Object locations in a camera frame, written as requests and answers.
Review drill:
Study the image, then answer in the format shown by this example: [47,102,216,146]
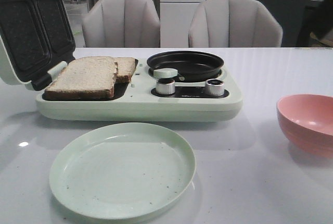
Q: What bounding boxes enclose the grey upholstered chair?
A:
[188,0,283,48]
[82,0,160,48]

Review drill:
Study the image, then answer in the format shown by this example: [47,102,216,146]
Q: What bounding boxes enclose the right grey upholstered chair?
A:
[188,0,283,48]

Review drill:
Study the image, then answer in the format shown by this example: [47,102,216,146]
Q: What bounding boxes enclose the silver control knob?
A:
[204,79,225,97]
[156,78,175,95]

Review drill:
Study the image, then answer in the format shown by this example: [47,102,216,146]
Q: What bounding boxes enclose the pink plastic bowl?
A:
[276,94,332,158]

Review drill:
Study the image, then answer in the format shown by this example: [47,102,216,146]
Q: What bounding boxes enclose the right silver control knob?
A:
[204,79,225,97]

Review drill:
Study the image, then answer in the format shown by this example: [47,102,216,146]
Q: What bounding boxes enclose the white bread slice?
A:
[44,56,118,101]
[114,57,136,83]

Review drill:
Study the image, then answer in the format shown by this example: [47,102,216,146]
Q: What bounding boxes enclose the left grey upholstered chair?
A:
[82,0,160,48]

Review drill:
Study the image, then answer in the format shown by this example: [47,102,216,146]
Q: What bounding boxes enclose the white cabinet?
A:
[160,0,204,48]

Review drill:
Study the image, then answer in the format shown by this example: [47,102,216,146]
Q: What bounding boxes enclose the mint green round plate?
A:
[49,122,196,222]

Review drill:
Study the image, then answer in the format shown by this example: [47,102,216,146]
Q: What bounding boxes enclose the dark sofa with cushion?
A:
[296,0,332,47]

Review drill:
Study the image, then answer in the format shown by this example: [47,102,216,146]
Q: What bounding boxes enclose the black round frying pan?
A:
[147,51,224,83]

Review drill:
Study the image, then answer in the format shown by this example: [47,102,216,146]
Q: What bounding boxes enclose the left silver control knob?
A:
[156,78,175,95]

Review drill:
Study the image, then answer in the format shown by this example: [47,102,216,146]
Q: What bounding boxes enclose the mint green sandwich maker lid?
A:
[1,0,75,91]

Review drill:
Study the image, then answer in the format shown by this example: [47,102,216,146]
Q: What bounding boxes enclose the mint green breakfast maker base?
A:
[36,59,242,122]

